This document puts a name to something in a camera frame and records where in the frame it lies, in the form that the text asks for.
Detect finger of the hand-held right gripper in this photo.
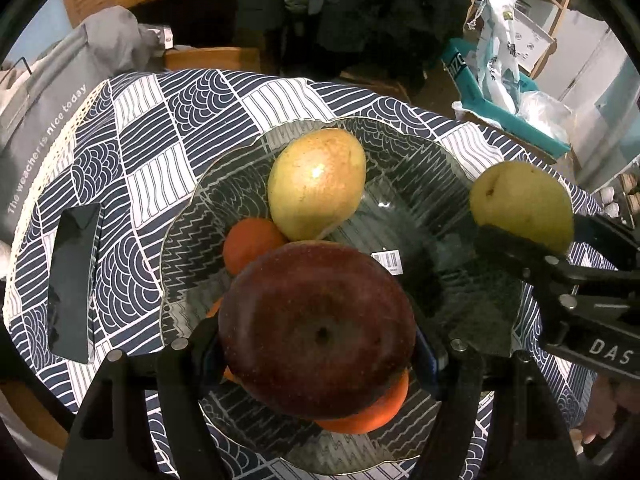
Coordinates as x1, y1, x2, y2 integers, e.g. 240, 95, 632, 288
570, 212, 640, 271
472, 224, 640, 311

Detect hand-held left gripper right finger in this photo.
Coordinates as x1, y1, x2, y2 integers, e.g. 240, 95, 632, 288
407, 330, 583, 480

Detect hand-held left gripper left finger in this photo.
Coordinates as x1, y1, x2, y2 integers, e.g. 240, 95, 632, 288
60, 315, 236, 480

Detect yellow-green pear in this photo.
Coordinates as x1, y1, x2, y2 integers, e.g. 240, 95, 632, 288
469, 161, 576, 255

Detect large red apple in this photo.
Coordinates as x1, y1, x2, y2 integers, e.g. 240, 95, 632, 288
218, 241, 418, 422

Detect clear glass bowl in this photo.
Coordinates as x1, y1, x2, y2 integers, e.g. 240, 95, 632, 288
159, 116, 526, 476

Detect yellow-green mango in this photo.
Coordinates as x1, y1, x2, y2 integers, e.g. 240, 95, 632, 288
267, 127, 367, 242

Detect person's right hand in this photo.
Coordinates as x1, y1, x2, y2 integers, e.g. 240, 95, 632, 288
570, 375, 626, 458

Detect small orange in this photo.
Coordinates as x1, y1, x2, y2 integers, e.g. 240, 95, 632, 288
222, 217, 288, 277

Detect teal box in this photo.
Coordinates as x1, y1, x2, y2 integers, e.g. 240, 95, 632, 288
442, 37, 572, 157

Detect clear plastic bag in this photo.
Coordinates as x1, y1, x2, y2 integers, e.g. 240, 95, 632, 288
517, 90, 573, 143

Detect black smartphone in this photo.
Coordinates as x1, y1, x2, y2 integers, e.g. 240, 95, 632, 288
47, 202, 102, 365

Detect white printed bag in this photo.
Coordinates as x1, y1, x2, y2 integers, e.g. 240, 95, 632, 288
465, 0, 526, 113

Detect navy white patterned tablecloth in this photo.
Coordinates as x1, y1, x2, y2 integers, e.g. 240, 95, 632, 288
2, 69, 608, 480

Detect wooden shelf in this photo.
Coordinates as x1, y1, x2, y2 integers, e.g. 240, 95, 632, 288
472, 0, 576, 78

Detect grey tote bag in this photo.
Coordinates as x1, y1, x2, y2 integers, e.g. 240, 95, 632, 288
0, 22, 108, 246

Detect dark hanging clothes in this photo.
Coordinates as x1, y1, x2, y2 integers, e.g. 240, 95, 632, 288
230, 0, 481, 96

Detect grey jacket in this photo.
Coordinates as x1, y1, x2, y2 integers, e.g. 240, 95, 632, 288
80, 6, 173, 73

